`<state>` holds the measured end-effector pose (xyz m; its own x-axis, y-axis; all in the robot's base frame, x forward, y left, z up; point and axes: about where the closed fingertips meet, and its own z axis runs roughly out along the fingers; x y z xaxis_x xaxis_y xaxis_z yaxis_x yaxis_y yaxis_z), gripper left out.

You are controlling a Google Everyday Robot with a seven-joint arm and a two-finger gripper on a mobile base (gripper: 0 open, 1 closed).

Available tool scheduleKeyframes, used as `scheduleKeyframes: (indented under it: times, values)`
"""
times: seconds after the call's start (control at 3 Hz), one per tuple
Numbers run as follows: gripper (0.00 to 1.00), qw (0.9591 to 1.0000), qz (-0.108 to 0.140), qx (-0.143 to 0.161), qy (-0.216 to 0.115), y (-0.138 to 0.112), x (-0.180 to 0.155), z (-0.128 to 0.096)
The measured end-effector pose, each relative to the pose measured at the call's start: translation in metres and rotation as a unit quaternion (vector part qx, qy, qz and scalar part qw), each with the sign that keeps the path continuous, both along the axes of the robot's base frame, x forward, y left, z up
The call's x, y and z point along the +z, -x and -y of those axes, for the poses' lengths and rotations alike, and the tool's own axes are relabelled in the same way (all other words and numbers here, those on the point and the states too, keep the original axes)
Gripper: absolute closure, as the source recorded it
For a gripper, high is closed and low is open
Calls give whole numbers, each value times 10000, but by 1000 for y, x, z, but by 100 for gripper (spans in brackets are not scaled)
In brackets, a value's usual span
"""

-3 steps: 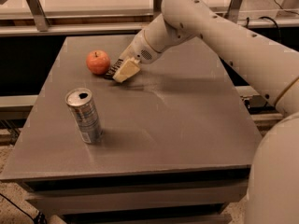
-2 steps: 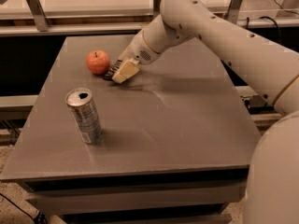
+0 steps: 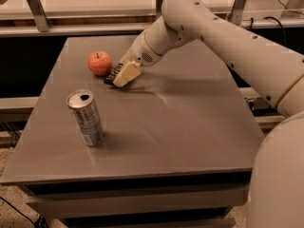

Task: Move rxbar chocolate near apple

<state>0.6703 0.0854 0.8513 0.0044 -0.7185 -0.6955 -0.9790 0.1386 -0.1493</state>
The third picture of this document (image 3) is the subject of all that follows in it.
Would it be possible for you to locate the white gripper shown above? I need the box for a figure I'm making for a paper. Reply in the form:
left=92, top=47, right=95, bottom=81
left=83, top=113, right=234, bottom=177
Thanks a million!
left=113, top=32, right=162, bottom=87

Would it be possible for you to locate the black rxbar chocolate wrapper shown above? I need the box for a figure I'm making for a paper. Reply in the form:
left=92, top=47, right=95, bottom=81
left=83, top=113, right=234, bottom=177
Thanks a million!
left=104, top=64, right=123, bottom=85

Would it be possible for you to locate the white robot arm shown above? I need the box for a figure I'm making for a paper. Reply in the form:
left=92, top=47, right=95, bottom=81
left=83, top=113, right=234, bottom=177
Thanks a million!
left=112, top=0, right=304, bottom=228

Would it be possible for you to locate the red apple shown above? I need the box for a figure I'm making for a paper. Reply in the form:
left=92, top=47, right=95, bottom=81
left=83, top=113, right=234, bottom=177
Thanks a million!
left=87, top=50, right=112, bottom=76

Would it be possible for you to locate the silver drink can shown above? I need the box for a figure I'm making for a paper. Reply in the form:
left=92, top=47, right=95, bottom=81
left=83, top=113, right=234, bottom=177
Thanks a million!
left=66, top=89, right=105, bottom=146

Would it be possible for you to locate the grey drawer cabinet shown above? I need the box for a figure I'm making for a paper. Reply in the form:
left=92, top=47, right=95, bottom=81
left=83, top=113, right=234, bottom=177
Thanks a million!
left=1, top=36, right=263, bottom=228

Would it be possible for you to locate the left metal bracket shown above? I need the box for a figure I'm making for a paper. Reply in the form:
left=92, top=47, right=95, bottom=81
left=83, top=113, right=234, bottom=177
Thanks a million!
left=26, top=0, right=50, bottom=32

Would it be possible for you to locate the right metal bracket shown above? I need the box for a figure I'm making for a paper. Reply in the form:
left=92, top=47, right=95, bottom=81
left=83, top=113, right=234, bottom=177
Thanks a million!
left=228, top=0, right=247, bottom=26

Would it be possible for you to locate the black cable bottom left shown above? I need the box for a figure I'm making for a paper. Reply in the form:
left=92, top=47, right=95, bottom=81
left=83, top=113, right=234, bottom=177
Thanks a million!
left=0, top=196, right=48, bottom=228

